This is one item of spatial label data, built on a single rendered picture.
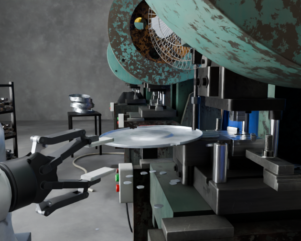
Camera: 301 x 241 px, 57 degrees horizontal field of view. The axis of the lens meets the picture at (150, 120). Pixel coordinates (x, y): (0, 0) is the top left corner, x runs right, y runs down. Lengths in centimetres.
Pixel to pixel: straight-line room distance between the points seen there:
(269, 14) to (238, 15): 4
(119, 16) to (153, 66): 43
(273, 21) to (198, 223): 42
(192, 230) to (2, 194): 36
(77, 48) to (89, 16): 83
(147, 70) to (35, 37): 579
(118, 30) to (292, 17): 182
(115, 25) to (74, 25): 546
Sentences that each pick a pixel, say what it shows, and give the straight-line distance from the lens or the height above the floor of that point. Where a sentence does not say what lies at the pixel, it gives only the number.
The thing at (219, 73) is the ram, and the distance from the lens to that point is 78.
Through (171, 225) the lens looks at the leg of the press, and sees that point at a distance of 61.
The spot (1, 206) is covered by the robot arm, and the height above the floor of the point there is 77.
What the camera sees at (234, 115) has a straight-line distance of 84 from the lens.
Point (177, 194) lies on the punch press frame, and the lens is 75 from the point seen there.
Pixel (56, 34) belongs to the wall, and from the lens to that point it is 759.
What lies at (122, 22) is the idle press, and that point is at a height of 137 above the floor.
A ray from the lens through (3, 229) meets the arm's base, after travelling 93.
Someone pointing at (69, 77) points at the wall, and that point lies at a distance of 745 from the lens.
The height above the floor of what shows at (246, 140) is 78.
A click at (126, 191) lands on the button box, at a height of 54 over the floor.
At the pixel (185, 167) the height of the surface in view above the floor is 70.
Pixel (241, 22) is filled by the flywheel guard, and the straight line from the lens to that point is 34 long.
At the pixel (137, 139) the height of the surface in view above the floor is 78.
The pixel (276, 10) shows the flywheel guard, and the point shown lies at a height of 101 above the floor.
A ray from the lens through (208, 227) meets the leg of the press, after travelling 61.
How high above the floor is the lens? 93
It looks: 8 degrees down
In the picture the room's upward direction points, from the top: straight up
